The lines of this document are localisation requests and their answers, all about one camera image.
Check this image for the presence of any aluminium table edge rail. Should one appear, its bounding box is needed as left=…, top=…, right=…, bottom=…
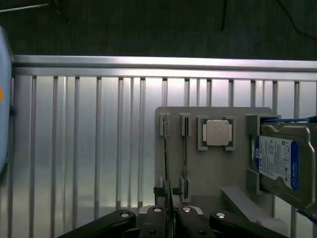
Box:
left=12, top=54, right=317, bottom=82

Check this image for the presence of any black cable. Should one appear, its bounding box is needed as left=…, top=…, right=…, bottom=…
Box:
left=275, top=0, right=317, bottom=41
left=52, top=0, right=73, bottom=25

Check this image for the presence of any grey parts rack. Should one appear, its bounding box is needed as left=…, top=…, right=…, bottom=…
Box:
left=155, top=106, right=289, bottom=225

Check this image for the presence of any blue wire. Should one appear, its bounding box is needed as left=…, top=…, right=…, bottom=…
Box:
left=265, top=115, right=317, bottom=124

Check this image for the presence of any hard disk with blue label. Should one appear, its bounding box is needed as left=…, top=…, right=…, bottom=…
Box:
left=253, top=122, right=317, bottom=212

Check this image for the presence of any thin metal rod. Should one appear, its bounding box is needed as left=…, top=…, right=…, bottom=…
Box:
left=0, top=2, right=51, bottom=13

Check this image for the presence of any silver CPU chip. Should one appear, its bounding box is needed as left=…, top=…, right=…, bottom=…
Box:
left=201, top=119, right=235, bottom=147

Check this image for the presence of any light blue rounded housing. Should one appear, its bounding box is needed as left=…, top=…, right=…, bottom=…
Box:
left=0, top=25, right=16, bottom=187

